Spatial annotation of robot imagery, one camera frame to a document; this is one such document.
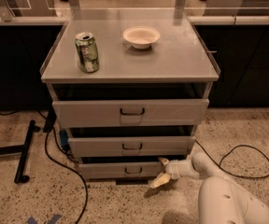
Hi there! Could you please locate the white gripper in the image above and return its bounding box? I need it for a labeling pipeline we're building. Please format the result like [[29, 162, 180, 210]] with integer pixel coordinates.
[[150, 157, 194, 189]]

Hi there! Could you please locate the grey bottom drawer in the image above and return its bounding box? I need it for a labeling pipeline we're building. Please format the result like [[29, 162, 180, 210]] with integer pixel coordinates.
[[79, 161, 163, 179]]

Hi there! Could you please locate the grey drawer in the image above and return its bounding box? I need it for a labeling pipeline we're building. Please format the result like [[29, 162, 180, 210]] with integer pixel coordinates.
[[79, 161, 163, 179], [52, 99, 209, 128], [68, 136, 194, 157]]

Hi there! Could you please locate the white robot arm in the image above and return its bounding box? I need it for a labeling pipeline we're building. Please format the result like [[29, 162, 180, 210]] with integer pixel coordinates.
[[150, 152, 269, 224]]

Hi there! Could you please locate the grey middle drawer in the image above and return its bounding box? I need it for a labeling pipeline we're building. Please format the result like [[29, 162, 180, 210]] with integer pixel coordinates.
[[68, 136, 194, 157]]

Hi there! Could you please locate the grey drawer cabinet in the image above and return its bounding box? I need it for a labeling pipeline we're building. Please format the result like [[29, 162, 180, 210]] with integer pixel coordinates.
[[39, 8, 221, 185]]

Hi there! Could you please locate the grey top drawer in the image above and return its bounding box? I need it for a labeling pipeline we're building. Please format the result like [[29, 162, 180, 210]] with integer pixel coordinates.
[[52, 99, 209, 128]]

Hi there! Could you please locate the blue tape floor mark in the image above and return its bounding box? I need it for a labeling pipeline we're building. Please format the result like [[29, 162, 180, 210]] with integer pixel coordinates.
[[26, 214, 62, 224]]

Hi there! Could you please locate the white paper bowl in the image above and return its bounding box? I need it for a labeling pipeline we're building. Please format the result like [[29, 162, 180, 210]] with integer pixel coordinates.
[[123, 26, 161, 49]]

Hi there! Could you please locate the black metal stand base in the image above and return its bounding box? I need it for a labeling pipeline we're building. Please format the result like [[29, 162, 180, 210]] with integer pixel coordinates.
[[0, 119, 40, 184]]

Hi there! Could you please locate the green soda can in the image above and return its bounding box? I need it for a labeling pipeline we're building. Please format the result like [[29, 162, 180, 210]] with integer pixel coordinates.
[[75, 32, 99, 73]]

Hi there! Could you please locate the black cable left floor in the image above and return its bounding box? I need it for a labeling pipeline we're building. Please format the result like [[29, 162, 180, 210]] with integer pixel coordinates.
[[36, 109, 89, 224]]

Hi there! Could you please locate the black cable floor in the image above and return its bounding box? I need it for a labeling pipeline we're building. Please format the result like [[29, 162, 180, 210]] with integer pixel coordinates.
[[195, 139, 269, 179], [36, 109, 89, 224]]

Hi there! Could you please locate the black cable right floor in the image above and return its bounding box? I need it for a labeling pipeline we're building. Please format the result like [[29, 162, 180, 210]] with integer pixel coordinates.
[[195, 139, 269, 179]]

